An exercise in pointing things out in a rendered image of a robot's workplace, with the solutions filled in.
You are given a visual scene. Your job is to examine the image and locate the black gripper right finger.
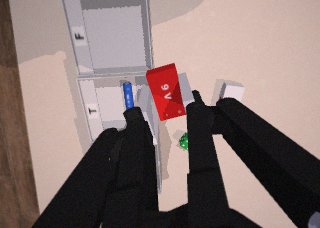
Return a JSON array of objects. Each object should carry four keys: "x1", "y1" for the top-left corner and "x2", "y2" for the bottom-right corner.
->
[{"x1": 178, "y1": 72, "x2": 320, "y2": 228}]

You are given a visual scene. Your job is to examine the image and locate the grey rack of three labelled bins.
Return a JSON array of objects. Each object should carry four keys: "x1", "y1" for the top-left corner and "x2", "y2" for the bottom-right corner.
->
[{"x1": 61, "y1": 0, "x2": 154, "y2": 147}]

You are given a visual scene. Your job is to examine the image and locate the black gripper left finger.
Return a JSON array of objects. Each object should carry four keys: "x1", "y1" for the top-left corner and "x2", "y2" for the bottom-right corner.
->
[{"x1": 31, "y1": 83, "x2": 159, "y2": 228}]

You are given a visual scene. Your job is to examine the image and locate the red 9v battery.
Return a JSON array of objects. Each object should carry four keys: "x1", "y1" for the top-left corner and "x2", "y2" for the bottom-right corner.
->
[{"x1": 146, "y1": 63, "x2": 186, "y2": 121}]

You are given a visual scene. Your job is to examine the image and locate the red and white eraser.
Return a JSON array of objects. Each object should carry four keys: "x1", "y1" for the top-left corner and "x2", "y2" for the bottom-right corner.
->
[{"x1": 219, "y1": 82, "x2": 245, "y2": 102}]

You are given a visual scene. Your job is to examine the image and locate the green die with white pips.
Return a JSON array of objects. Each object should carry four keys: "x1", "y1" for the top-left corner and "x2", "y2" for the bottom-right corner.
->
[{"x1": 179, "y1": 132, "x2": 188, "y2": 150}]

